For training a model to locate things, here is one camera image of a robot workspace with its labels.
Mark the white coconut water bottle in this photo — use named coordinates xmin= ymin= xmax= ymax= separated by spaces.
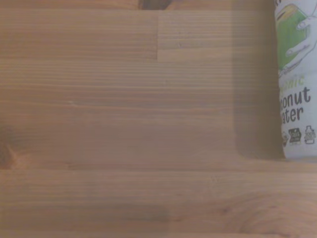
xmin=273 ymin=0 xmax=317 ymax=160

